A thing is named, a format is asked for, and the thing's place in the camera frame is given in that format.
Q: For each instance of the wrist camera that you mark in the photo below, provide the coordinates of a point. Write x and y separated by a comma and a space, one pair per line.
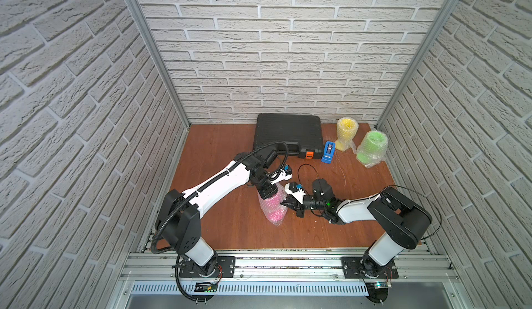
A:
282, 174
296, 191

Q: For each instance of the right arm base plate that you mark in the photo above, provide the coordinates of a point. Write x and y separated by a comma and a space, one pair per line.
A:
353, 267

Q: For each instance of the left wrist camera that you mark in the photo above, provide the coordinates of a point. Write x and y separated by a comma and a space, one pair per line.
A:
282, 174

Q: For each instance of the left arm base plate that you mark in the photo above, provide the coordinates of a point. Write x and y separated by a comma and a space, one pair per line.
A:
217, 266

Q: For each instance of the black plastic tool case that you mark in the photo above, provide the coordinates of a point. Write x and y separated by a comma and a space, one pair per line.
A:
301, 132

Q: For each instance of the blue tape dispenser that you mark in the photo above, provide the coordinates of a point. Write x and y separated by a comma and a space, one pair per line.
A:
329, 151

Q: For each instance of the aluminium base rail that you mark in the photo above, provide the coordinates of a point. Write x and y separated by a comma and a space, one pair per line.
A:
289, 272

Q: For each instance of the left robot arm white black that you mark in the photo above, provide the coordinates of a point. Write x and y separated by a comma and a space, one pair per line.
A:
178, 225

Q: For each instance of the bubble wrap sheet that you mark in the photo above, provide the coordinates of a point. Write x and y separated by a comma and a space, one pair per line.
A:
372, 149
348, 134

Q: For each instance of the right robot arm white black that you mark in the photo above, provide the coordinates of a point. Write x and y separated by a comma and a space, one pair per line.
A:
404, 222

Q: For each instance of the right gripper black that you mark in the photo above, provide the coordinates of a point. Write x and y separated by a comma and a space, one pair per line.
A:
296, 205

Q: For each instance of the bubble wrap stack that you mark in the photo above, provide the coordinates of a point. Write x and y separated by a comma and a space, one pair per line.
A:
280, 196

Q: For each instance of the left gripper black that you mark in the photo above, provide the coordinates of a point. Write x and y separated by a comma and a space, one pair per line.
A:
268, 190

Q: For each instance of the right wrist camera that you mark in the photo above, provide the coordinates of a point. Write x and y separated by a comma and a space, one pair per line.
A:
296, 191

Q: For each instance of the pink plastic wine glass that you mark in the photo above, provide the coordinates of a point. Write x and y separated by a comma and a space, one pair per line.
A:
274, 211

